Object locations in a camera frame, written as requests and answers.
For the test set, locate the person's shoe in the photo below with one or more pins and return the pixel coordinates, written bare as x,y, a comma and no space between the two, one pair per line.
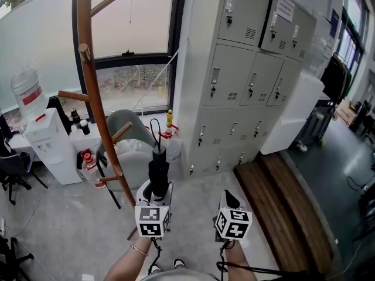
179,263
155,268

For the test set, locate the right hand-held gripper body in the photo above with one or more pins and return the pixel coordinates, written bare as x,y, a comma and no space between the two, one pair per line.
233,224

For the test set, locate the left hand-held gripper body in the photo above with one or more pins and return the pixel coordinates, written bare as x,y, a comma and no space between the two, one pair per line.
150,221

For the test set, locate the grey metal locker cabinet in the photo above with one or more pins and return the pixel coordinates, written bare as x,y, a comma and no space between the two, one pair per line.
234,78

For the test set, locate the large clear water jug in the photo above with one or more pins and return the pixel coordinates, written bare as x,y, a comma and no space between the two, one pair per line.
27,92

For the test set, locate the cardboard box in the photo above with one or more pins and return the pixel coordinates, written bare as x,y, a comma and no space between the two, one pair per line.
347,113

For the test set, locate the white water dispenser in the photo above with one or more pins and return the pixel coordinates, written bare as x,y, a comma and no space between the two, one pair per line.
52,148

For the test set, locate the dark glass bottle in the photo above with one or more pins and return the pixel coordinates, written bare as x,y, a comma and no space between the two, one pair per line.
85,127
75,116

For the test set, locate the black metal stand frame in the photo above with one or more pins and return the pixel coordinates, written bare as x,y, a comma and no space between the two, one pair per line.
109,183

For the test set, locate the wooden step platform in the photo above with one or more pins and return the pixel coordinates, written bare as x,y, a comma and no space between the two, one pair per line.
281,203

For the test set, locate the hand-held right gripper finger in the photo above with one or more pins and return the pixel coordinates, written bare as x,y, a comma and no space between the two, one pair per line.
242,203
223,198

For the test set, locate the black hanging bag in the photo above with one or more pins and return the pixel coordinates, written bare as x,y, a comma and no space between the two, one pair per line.
335,78

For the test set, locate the grey armchair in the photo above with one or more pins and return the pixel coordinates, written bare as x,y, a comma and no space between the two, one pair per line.
134,168

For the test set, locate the black office chair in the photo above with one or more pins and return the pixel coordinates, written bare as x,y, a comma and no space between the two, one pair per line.
14,165

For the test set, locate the clear plastic bag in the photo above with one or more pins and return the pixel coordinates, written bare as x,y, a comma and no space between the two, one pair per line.
132,148

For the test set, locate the white paper notice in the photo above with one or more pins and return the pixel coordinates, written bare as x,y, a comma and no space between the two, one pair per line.
285,8

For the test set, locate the person's right shoe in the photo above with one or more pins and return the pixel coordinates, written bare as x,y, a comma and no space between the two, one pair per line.
179,263

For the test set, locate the black framed window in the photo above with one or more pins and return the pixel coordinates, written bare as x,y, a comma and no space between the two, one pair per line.
134,19

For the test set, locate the black umbrella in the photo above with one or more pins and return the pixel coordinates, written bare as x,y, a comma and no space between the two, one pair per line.
158,168

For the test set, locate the brown wooden coat stand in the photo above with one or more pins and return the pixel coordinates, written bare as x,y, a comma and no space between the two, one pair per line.
94,98

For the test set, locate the black wheeled cart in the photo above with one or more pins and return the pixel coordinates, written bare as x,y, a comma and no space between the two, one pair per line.
316,124

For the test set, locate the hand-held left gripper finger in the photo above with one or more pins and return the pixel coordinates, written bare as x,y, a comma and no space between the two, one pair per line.
142,190
169,190

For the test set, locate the black tripod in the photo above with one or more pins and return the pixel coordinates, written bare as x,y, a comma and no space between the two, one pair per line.
11,259

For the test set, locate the white diagonal rod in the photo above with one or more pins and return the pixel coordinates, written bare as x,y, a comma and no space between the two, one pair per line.
158,78

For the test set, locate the red capped water jug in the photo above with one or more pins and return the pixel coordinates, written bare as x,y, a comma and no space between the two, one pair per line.
92,168

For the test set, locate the person's left forearm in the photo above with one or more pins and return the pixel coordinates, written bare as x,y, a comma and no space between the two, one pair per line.
129,262

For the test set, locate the person's grey clothing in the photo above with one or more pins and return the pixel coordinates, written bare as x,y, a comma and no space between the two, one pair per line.
178,275

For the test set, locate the person's right forearm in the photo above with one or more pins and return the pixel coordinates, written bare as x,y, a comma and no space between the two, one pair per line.
238,259

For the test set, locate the yellow bottle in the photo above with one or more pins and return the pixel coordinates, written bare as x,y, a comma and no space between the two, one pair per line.
169,119

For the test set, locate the white box cabinet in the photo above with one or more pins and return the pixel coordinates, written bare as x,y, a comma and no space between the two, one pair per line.
296,113

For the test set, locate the person's left shoe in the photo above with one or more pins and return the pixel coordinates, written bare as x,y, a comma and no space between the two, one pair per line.
155,268

